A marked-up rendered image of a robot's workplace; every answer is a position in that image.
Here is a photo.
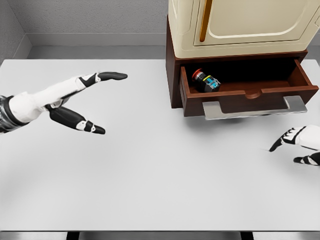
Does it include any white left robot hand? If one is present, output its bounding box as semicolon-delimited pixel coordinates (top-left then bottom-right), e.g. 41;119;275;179
30;71;129;135

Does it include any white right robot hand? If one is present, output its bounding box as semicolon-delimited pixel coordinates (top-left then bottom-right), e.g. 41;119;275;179
268;124;320;166

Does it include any cream cabinet with brown base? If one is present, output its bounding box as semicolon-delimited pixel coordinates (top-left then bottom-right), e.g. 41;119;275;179
165;0;320;109

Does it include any brown drawer with metal handle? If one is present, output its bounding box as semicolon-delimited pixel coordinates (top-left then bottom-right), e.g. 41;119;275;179
179;58;320;121

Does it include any black switch with red button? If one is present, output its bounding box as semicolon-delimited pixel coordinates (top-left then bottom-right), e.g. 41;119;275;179
191;68;222;94

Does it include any cream cabinet door, gold handle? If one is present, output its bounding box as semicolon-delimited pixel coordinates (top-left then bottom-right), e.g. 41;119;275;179
193;0;318;47

